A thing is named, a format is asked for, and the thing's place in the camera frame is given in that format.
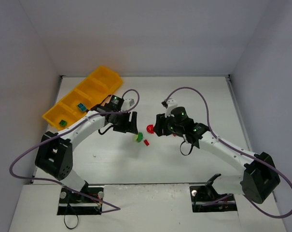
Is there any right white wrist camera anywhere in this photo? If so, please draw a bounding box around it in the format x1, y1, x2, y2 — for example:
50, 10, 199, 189
161, 99, 178, 118

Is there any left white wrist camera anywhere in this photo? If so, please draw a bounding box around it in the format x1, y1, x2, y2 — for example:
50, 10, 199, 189
121, 99, 135, 111

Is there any small red lego brick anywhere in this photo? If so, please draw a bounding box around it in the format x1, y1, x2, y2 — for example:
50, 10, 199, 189
143, 139, 150, 146

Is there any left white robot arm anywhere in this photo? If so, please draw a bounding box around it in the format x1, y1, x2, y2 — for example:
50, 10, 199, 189
35, 95, 138, 194

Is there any green lego in bin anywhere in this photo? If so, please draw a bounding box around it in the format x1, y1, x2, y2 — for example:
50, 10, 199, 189
59, 119, 67, 127

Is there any red arch lego piece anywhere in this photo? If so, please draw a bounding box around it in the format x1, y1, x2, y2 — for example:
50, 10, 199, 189
146, 124, 154, 134

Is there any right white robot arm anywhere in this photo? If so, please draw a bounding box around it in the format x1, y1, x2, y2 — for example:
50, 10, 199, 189
153, 107, 280, 204

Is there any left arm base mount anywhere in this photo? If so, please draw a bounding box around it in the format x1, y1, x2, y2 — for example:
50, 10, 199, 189
57, 188, 102, 216

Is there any light blue lego brick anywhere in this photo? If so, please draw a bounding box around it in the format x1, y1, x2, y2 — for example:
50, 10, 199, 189
77, 103, 87, 112

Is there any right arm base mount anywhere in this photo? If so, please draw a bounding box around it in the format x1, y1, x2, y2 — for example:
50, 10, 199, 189
189, 174, 237, 213

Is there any dark green lego brick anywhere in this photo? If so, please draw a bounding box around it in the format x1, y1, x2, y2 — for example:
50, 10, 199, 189
137, 132, 143, 143

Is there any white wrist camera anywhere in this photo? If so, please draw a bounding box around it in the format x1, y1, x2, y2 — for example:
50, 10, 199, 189
121, 99, 135, 111
161, 99, 178, 118

